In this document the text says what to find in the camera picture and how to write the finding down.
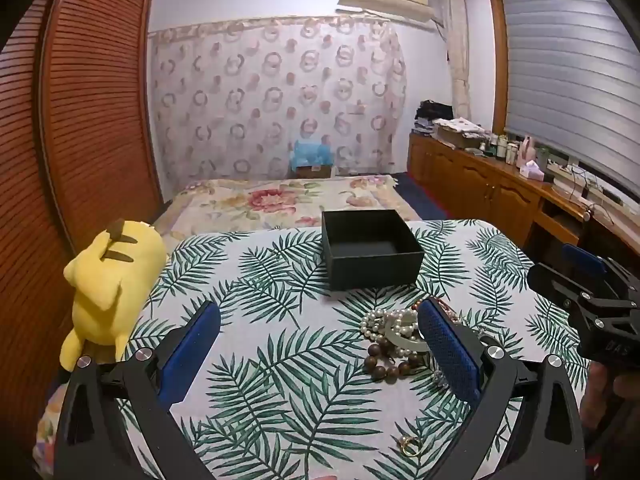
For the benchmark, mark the black box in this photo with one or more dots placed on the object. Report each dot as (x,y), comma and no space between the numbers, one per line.
(350,270)

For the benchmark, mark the long wooden cabinet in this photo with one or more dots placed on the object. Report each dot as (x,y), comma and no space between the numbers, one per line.
(475,185)

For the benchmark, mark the cardboard box with cloth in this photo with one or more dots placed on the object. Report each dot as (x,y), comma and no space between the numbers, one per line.
(460,130)

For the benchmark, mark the pile of dark clothes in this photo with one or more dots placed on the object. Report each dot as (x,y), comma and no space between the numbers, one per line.
(434,112)

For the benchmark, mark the yellow plush toy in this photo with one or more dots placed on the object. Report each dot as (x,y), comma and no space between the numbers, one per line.
(110,285)

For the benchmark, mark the circle patterned curtain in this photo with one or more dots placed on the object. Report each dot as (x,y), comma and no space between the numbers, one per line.
(250,110)

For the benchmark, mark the white jar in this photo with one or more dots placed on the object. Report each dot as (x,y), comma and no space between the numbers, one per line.
(513,153)

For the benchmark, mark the person's right hand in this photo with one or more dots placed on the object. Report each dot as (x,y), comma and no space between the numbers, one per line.
(602,390)

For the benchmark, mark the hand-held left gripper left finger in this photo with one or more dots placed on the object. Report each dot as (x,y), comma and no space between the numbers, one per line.
(192,345)

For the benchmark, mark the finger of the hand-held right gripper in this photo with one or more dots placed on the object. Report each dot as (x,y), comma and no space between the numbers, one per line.
(582,257)
(552,280)

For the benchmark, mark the wooden window frame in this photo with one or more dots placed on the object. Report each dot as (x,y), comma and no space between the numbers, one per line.
(496,60)

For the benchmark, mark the brown box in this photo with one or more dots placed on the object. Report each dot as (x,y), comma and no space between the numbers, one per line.
(312,171)

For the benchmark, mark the floral blanket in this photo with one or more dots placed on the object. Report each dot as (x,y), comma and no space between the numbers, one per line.
(270,200)

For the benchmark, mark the pink bottle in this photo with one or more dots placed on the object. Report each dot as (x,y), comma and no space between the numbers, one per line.
(526,152)

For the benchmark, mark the grey window blind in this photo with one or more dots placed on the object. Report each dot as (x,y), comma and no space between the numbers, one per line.
(565,75)

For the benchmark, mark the pale green bangle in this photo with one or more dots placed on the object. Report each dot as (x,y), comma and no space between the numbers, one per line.
(400,342)

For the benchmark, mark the brown louvred wardrobe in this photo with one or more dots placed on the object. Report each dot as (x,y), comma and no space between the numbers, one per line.
(90,110)

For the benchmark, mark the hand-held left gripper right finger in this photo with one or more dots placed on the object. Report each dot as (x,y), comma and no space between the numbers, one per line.
(447,350)

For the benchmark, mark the green jar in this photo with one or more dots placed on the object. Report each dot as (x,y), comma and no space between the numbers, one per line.
(501,147)

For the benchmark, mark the leaf print cloth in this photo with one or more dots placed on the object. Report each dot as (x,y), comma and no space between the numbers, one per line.
(280,385)

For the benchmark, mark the pink tissue box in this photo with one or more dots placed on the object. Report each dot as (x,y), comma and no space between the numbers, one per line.
(531,171)

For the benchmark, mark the bundled beige curtain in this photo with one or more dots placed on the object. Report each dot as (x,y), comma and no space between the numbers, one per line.
(459,50)

